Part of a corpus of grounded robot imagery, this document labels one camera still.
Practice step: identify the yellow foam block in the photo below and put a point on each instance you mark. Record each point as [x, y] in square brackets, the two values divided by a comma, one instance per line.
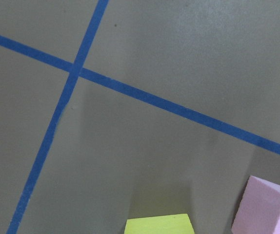
[166, 224]

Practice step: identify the pink foam block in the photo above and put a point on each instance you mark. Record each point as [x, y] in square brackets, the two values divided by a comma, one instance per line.
[259, 209]

